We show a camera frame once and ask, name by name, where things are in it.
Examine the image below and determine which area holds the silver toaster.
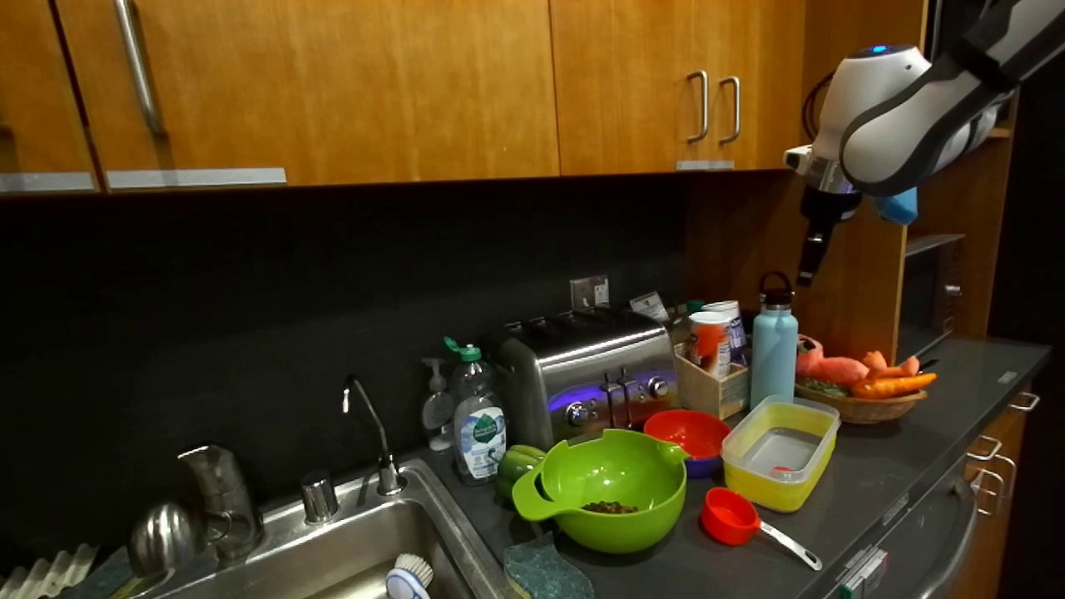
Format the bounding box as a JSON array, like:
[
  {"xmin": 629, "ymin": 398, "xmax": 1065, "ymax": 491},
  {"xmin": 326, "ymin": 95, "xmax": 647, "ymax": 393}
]
[{"xmin": 491, "ymin": 308, "xmax": 679, "ymax": 453}]

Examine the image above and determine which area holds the green-capped dish soap bottle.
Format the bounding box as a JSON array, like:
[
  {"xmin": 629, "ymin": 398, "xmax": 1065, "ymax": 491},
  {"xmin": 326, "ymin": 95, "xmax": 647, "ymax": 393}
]
[{"xmin": 442, "ymin": 337, "xmax": 513, "ymax": 484}]

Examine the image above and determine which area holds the white cup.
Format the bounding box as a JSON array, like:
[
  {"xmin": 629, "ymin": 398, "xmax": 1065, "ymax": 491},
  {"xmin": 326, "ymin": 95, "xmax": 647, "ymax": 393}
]
[{"xmin": 687, "ymin": 308, "xmax": 735, "ymax": 383}]

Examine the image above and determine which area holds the clear pump bottle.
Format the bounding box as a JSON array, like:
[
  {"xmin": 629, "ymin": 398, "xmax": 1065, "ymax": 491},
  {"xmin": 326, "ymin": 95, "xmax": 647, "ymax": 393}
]
[{"xmin": 417, "ymin": 357, "xmax": 459, "ymax": 453}]

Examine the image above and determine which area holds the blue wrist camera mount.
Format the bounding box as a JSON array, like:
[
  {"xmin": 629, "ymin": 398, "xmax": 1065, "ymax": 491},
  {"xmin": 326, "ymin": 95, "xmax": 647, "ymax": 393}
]
[{"xmin": 871, "ymin": 184, "xmax": 924, "ymax": 230}]

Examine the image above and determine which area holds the light blue water bottle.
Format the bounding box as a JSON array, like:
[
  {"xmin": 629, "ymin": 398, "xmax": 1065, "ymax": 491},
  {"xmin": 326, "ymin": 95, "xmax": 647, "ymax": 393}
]
[{"xmin": 749, "ymin": 270, "xmax": 801, "ymax": 408}]

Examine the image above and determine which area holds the green colander bowl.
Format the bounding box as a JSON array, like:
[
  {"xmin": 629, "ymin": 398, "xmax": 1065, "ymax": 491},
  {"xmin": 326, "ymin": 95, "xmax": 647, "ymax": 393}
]
[{"xmin": 509, "ymin": 427, "xmax": 692, "ymax": 559}]

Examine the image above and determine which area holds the long metal cabinet handle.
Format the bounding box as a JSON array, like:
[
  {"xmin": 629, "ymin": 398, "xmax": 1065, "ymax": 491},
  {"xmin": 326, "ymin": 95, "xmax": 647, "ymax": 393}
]
[{"xmin": 105, "ymin": 0, "xmax": 174, "ymax": 143}]

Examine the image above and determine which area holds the small sink tap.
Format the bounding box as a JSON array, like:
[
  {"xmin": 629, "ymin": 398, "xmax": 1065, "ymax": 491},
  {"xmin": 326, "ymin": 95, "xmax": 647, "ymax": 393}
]
[{"xmin": 297, "ymin": 476, "xmax": 343, "ymax": 525}]

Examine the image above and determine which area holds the blue and white can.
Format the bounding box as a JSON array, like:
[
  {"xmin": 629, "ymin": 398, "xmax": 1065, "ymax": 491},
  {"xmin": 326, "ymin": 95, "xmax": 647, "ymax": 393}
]
[{"xmin": 701, "ymin": 295, "xmax": 751, "ymax": 367}]

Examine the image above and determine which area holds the white and blue dish brush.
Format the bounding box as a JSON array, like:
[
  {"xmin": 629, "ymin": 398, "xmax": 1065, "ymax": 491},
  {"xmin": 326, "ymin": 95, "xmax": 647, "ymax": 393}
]
[{"xmin": 381, "ymin": 550, "xmax": 438, "ymax": 599}]

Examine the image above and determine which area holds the curved metal faucet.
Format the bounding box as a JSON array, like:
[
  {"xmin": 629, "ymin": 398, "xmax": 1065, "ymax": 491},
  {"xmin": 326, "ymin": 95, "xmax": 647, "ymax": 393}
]
[{"xmin": 336, "ymin": 376, "xmax": 405, "ymax": 500}]

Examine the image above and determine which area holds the dish rack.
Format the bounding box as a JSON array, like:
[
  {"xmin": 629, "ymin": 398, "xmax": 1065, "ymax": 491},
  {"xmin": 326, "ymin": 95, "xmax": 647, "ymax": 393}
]
[{"xmin": 0, "ymin": 539, "xmax": 105, "ymax": 599}]

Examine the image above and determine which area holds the green toy vegetable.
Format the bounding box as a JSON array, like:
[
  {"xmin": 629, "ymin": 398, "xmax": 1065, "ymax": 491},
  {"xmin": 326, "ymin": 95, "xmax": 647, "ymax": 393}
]
[{"xmin": 491, "ymin": 443, "xmax": 549, "ymax": 502}]

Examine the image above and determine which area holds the red bowl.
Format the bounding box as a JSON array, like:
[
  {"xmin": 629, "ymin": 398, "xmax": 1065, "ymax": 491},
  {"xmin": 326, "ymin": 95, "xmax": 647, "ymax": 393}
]
[{"xmin": 640, "ymin": 407, "xmax": 735, "ymax": 482}]

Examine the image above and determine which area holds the yellow-green plastic container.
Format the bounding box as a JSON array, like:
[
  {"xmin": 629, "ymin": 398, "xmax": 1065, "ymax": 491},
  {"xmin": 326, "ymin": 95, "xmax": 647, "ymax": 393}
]
[{"xmin": 719, "ymin": 393, "xmax": 842, "ymax": 515}]

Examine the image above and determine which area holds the wall power outlet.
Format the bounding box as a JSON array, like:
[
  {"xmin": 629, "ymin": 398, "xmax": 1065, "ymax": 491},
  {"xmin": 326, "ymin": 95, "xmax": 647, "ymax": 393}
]
[{"xmin": 567, "ymin": 273, "xmax": 617, "ymax": 317}]

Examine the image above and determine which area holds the metal ladle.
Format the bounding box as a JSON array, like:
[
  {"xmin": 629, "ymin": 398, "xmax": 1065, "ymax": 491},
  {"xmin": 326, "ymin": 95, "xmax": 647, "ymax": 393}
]
[{"xmin": 122, "ymin": 500, "xmax": 204, "ymax": 581}]

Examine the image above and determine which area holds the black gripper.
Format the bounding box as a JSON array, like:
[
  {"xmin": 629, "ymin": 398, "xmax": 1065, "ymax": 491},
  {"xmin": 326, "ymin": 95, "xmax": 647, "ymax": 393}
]
[{"xmin": 793, "ymin": 184, "xmax": 866, "ymax": 291}]

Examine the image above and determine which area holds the green dish sponge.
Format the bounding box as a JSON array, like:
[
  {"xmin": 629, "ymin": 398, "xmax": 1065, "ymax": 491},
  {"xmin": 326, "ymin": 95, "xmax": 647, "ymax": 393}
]
[{"xmin": 502, "ymin": 534, "xmax": 599, "ymax": 599}]

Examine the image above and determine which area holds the wooden crate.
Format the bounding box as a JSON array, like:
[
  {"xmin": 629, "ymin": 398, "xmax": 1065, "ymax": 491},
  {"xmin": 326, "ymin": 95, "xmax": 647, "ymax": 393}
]
[{"xmin": 672, "ymin": 340, "xmax": 785, "ymax": 427}]

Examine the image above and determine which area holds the red measuring cup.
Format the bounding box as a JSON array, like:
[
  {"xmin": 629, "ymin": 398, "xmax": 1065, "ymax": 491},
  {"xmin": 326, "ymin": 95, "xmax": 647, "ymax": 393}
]
[{"xmin": 694, "ymin": 482, "xmax": 827, "ymax": 574}]

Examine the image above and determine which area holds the wicker basket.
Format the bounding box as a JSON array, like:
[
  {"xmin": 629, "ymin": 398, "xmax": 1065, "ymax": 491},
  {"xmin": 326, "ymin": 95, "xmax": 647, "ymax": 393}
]
[{"xmin": 796, "ymin": 370, "xmax": 933, "ymax": 432}]

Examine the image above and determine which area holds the stainless steel sink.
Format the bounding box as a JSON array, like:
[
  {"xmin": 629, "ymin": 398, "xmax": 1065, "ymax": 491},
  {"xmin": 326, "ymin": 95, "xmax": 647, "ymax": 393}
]
[{"xmin": 111, "ymin": 454, "xmax": 516, "ymax": 599}]

